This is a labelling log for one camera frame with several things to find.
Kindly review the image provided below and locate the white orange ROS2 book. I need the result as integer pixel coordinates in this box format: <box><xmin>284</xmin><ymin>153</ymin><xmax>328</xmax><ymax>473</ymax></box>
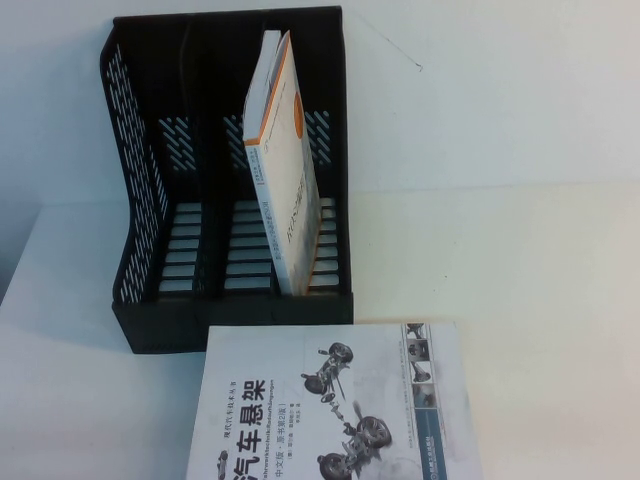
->
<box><xmin>242</xmin><ymin>29</ymin><xmax>323</xmax><ymax>297</ymax></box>

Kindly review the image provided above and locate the grey car suspension book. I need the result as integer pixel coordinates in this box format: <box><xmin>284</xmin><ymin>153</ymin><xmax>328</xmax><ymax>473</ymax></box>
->
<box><xmin>183</xmin><ymin>322</ymin><xmax>485</xmax><ymax>480</ymax></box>

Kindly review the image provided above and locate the black plastic book stand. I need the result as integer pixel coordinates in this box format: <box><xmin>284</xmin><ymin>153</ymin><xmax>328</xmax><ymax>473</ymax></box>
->
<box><xmin>98</xmin><ymin>4</ymin><xmax>356</xmax><ymax>355</ymax></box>

